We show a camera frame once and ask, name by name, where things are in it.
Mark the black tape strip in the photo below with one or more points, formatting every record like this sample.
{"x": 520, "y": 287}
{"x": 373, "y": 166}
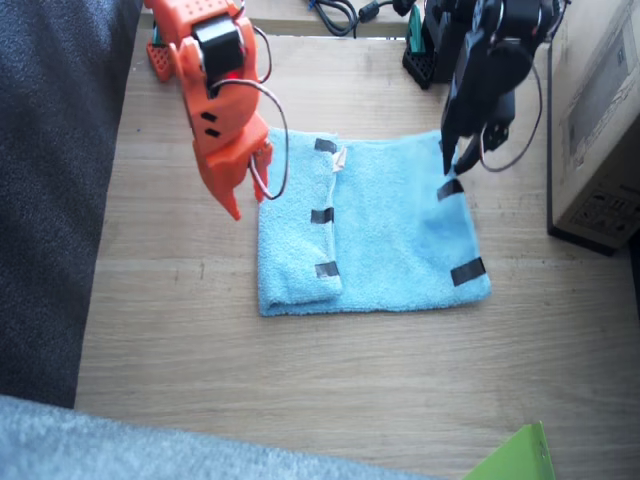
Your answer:
{"x": 327, "y": 270}
{"x": 468, "y": 272}
{"x": 325, "y": 146}
{"x": 322, "y": 216}
{"x": 450, "y": 190}

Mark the light blue towel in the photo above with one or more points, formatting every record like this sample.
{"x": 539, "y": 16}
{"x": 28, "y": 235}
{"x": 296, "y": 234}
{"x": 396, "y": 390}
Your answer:
{"x": 390, "y": 240}

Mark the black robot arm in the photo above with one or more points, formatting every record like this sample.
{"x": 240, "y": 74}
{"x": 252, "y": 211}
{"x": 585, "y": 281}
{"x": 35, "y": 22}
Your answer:
{"x": 520, "y": 20}

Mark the orange arm base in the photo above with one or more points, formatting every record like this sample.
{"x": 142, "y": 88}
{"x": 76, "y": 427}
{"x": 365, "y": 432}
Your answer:
{"x": 161, "y": 62}

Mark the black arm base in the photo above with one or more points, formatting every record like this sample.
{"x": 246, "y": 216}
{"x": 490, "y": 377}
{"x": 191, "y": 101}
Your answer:
{"x": 419, "y": 67}

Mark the teal table clamp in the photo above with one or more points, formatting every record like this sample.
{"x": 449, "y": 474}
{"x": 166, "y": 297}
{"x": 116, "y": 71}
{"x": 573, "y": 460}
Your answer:
{"x": 416, "y": 32}
{"x": 156, "y": 35}

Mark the cardboard box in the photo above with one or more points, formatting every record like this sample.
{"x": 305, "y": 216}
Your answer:
{"x": 595, "y": 125}

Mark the black plug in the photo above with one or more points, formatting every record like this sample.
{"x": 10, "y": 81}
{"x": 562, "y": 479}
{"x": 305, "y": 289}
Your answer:
{"x": 402, "y": 6}

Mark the grey fabric cushion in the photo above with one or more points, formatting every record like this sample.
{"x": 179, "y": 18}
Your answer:
{"x": 125, "y": 445}

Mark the green sheet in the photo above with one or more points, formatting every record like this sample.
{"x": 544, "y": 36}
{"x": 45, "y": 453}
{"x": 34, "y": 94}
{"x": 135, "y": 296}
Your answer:
{"x": 525, "y": 457}

